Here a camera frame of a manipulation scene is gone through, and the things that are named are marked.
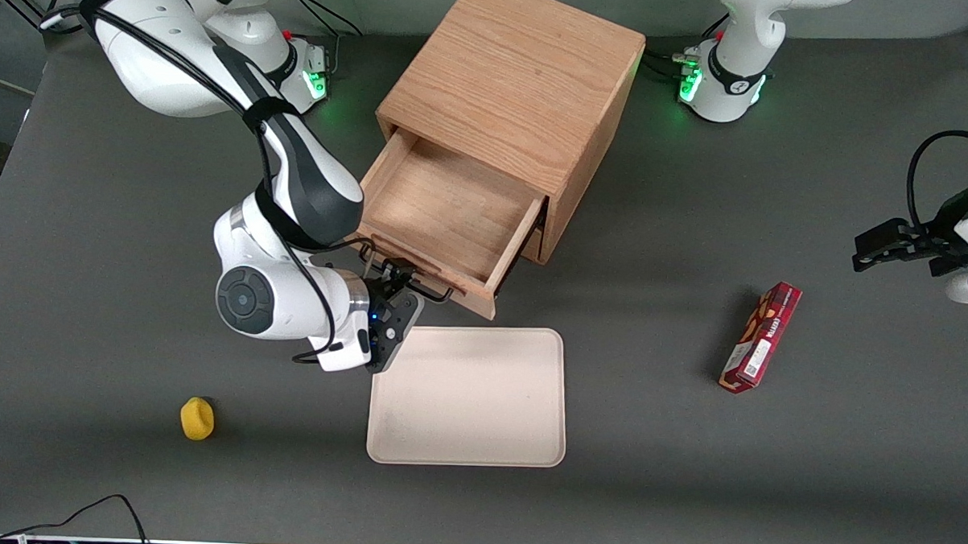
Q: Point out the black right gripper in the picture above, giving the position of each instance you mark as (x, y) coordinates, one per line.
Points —
(386, 288)

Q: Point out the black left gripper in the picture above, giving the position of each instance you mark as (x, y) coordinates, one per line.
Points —
(928, 239)

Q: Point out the wooden drawer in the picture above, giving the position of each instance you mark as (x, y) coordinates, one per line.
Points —
(446, 210)
(536, 246)

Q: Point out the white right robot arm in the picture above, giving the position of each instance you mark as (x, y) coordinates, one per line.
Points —
(295, 161)

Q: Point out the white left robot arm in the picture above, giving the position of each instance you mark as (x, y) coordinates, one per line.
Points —
(741, 63)

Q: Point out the wooden drawer cabinet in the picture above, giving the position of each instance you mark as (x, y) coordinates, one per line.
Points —
(523, 72)

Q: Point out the beige plastic tray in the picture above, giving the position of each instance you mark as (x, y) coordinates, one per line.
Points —
(467, 396)

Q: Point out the red snack box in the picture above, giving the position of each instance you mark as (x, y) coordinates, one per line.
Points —
(762, 338)

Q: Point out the yellow sponge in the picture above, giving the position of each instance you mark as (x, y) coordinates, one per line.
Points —
(197, 420)

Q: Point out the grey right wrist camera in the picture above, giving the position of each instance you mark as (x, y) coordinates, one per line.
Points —
(346, 352)

